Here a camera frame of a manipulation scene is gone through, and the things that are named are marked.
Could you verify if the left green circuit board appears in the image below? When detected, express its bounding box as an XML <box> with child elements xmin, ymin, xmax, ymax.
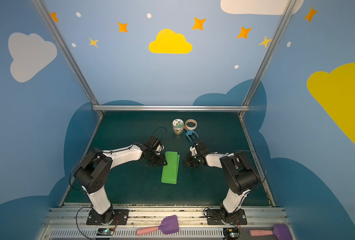
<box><xmin>96</xmin><ymin>228</ymin><xmax>115</xmax><ymax>237</ymax></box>

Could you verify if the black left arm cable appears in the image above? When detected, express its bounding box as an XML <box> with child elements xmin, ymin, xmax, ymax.
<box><xmin>151</xmin><ymin>126</ymin><xmax>168</xmax><ymax>142</ymax></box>

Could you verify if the aluminium right corner post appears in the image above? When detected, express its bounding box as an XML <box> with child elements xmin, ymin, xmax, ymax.
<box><xmin>238</xmin><ymin>0</ymin><xmax>298</xmax><ymax>120</ymax></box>

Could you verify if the green circuit board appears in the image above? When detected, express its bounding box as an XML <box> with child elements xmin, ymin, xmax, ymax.
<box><xmin>223</xmin><ymin>228</ymin><xmax>240</xmax><ymax>240</ymax></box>
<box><xmin>96</xmin><ymin>228</ymin><xmax>115</xmax><ymax>237</ymax></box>

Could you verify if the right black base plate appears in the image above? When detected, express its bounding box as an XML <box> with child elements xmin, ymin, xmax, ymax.
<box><xmin>203</xmin><ymin>208</ymin><xmax>248</xmax><ymax>226</ymax></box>

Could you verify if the aluminium left corner post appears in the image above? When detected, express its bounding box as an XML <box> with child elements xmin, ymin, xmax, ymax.
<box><xmin>31</xmin><ymin>0</ymin><xmax>99</xmax><ymax>107</ymax></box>

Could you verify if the purple scoop pink handle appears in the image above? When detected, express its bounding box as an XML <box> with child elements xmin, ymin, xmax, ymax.
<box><xmin>249</xmin><ymin>224</ymin><xmax>293</xmax><ymax>240</ymax></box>
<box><xmin>136</xmin><ymin>215</ymin><xmax>180</xmax><ymax>236</ymax></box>

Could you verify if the green square paper sheet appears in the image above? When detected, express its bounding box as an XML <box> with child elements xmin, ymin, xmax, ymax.
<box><xmin>161</xmin><ymin>152</ymin><xmax>180</xmax><ymax>185</ymax></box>

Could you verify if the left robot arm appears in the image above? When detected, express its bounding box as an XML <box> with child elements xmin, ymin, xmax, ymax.
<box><xmin>73</xmin><ymin>143</ymin><xmax>167</xmax><ymax>225</ymax></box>

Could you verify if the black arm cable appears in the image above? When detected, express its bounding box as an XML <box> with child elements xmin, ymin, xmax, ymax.
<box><xmin>240</xmin><ymin>149</ymin><xmax>267</xmax><ymax>191</ymax></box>
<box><xmin>151</xmin><ymin>126</ymin><xmax>168</xmax><ymax>142</ymax></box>

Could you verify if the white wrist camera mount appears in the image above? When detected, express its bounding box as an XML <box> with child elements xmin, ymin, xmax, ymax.
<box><xmin>144</xmin><ymin>135</ymin><xmax>164</xmax><ymax>153</ymax></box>
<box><xmin>190</xmin><ymin>141</ymin><xmax>209</xmax><ymax>156</ymax></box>

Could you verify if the aluminium back frame rail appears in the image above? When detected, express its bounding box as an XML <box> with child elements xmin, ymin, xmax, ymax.
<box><xmin>92</xmin><ymin>105</ymin><xmax>250</xmax><ymax>112</ymax></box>

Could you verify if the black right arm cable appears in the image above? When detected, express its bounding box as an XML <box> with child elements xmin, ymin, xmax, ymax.
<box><xmin>240</xmin><ymin>149</ymin><xmax>267</xmax><ymax>191</ymax></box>

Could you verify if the aluminium corner post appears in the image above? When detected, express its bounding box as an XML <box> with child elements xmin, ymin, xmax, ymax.
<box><xmin>238</xmin><ymin>0</ymin><xmax>298</xmax><ymax>120</ymax></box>
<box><xmin>31</xmin><ymin>0</ymin><xmax>99</xmax><ymax>107</ymax></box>

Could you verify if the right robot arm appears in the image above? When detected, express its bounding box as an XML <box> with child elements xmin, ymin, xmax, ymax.
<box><xmin>184</xmin><ymin>145</ymin><xmax>262</xmax><ymax>225</ymax></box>

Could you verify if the carrot snack jar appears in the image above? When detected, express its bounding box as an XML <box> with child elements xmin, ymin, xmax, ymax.
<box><xmin>172</xmin><ymin>119</ymin><xmax>185</xmax><ymax>135</ymax></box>

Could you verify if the blue garden hand rake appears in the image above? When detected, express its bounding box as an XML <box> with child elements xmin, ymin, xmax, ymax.
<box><xmin>186</xmin><ymin>129</ymin><xmax>199</xmax><ymax>143</ymax></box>

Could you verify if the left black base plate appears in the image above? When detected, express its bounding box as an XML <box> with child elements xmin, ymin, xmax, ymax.
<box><xmin>86</xmin><ymin>208</ymin><xmax>129</xmax><ymax>226</ymax></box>

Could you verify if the aluminium front rail base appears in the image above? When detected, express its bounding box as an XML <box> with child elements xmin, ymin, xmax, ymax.
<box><xmin>37</xmin><ymin>204</ymin><xmax>295</xmax><ymax>240</ymax></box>

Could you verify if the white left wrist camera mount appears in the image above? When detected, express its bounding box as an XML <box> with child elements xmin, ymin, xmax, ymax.
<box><xmin>144</xmin><ymin>135</ymin><xmax>164</xmax><ymax>153</ymax></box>

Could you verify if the right green circuit board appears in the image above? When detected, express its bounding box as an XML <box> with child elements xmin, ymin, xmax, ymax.
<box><xmin>223</xmin><ymin>228</ymin><xmax>240</xmax><ymax>240</ymax></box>

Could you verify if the white tape roll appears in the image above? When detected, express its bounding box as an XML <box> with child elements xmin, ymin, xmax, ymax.
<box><xmin>185</xmin><ymin>119</ymin><xmax>198</xmax><ymax>131</ymax></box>

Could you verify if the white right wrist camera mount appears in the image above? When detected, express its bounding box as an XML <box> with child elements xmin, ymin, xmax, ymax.
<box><xmin>190</xmin><ymin>141</ymin><xmax>209</xmax><ymax>156</ymax></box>

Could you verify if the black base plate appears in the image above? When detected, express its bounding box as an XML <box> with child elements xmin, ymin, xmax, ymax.
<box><xmin>203</xmin><ymin>208</ymin><xmax>248</xmax><ymax>226</ymax></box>
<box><xmin>86</xmin><ymin>208</ymin><xmax>129</xmax><ymax>226</ymax></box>

